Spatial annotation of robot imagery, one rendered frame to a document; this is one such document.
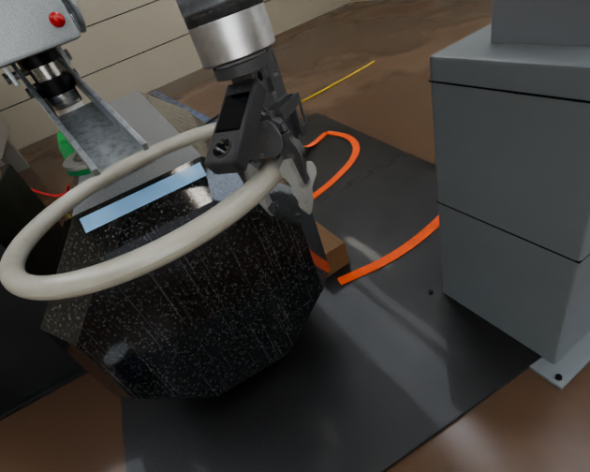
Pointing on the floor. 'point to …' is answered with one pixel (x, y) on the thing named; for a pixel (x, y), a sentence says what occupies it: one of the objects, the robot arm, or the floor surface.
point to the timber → (336, 248)
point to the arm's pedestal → (526, 192)
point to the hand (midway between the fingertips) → (286, 210)
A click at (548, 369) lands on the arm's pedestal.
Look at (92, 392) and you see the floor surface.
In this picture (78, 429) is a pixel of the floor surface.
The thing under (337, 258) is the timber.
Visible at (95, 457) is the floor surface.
